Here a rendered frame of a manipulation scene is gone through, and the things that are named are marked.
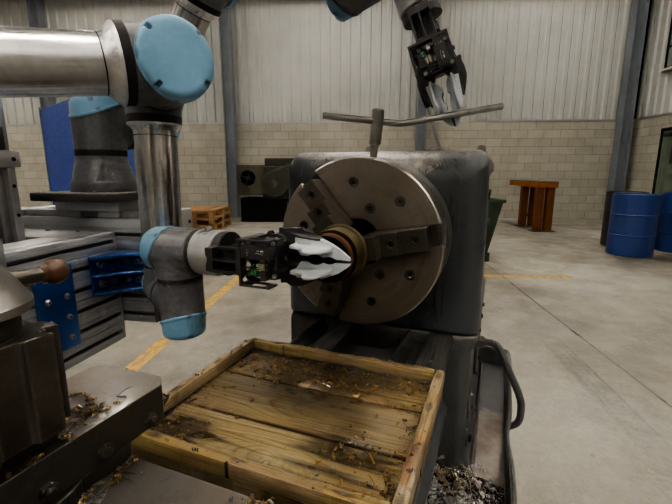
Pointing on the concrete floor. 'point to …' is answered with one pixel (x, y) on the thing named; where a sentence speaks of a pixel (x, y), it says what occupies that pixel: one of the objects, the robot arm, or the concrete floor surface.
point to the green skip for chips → (493, 217)
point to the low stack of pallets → (206, 215)
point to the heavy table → (536, 204)
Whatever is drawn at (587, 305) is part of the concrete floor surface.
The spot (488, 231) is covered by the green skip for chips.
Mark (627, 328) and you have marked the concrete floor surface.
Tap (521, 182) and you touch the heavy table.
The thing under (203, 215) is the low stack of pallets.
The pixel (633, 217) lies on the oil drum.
